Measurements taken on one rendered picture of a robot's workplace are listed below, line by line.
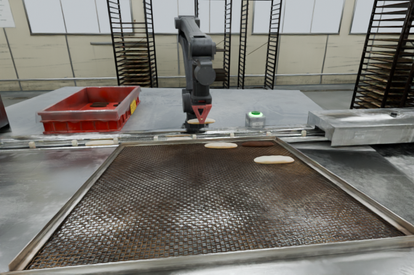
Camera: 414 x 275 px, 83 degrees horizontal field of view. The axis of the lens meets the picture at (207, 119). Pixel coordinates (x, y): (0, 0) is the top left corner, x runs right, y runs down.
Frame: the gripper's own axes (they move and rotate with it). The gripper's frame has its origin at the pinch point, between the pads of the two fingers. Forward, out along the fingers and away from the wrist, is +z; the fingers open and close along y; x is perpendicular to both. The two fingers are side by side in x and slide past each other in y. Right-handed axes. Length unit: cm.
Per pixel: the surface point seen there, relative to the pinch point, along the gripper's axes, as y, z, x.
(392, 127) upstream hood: 9, 2, 67
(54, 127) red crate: -18, 8, -60
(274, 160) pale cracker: 30.0, 0.0, 15.6
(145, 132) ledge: -6.1, 7.0, -21.0
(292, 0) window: -440, -89, 224
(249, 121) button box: -9.8, 5.4, 20.7
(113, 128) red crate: -17.4, 9.3, -36.4
